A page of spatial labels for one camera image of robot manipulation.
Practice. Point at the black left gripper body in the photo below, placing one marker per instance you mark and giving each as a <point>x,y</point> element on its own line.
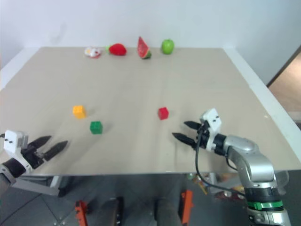
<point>33,155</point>

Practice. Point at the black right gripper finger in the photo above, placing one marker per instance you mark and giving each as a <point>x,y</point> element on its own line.
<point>184,138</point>
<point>192,124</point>

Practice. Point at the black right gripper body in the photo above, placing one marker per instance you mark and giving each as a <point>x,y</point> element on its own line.
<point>202,134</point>

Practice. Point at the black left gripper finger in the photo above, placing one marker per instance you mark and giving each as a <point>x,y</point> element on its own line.
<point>55,149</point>
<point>40,140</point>

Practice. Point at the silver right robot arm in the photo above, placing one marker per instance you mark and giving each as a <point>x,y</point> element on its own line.
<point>252,164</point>

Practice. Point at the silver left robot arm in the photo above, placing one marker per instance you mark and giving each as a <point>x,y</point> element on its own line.
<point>10,168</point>

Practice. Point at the red cube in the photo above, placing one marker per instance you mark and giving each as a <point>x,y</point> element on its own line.
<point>163,113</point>

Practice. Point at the yellow cube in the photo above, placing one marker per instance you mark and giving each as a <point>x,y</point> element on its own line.
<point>79,111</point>

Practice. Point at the green cube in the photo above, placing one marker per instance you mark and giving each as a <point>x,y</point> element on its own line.
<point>96,127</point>

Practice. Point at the colourful clutter under table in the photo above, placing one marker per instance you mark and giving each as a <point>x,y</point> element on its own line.
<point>218,186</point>

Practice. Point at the orange clamp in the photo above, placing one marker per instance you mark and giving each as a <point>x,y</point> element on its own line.
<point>187,207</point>
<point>81,212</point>

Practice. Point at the green toy apple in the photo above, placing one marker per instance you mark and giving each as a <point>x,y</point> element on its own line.
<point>167,46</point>

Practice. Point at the toy watermelon slice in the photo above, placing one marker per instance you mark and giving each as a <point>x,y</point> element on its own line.
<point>143,48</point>

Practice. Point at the white and red toy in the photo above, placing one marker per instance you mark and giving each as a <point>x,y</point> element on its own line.
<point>93,52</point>

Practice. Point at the red toy strawberry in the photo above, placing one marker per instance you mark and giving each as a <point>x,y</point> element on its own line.
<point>117,49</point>

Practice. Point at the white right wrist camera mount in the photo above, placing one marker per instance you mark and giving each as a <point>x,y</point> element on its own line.
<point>212,124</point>

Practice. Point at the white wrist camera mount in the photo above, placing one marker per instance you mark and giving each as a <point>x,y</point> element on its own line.
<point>13,141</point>
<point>212,124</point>

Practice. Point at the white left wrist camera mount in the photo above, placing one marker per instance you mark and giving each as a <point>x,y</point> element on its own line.
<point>13,141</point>

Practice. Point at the grey table frame bracket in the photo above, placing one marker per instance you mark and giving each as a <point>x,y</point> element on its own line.
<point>35,184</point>

